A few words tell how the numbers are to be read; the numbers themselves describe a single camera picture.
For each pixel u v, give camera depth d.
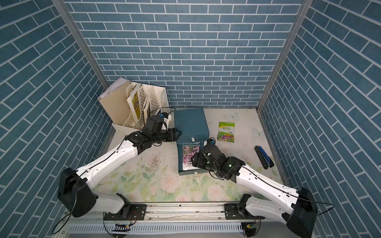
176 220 0.73
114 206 0.58
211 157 0.56
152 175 0.87
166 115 0.72
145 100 0.96
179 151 0.87
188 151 0.87
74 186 0.39
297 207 0.40
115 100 0.91
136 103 0.95
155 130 0.61
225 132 1.05
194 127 0.83
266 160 0.91
